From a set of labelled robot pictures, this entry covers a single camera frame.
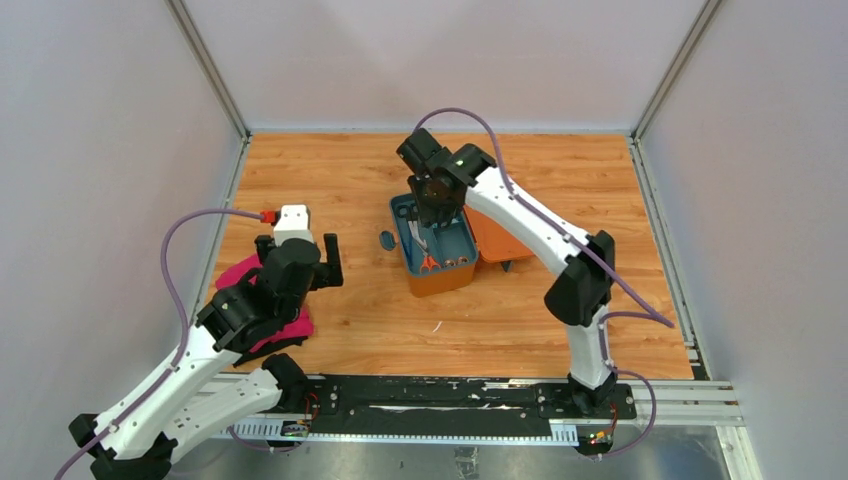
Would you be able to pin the small orange scissors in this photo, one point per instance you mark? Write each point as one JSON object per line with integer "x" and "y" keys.
{"x": 428, "y": 264}

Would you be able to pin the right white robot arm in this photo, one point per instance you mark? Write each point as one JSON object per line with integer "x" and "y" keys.
{"x": 581, "y": 263}

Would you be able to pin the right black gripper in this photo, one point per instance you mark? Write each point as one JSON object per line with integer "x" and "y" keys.
{"x": 429, "y": 215}

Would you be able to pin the black bandage scissors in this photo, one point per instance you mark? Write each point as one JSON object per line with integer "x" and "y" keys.
{"x": 409, "y": 212}

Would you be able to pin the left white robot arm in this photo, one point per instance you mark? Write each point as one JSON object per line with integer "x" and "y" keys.
{"x": 224, "y": 370}

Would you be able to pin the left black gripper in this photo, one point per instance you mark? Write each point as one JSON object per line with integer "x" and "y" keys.
{"x": 330, "y": 271}

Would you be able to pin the teal plastic tray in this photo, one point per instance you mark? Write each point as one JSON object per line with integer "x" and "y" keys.
{"x": 449, "y": 242}

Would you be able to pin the orange medicine box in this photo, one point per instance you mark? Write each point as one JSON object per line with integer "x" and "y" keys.
{"x": 495, "y": 246}

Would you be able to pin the pink folded cloth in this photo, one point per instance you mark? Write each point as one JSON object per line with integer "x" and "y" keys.
{"x": 293, "y": 334}

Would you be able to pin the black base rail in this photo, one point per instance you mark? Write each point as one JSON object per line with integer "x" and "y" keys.
{"x": 482, "y": 411}

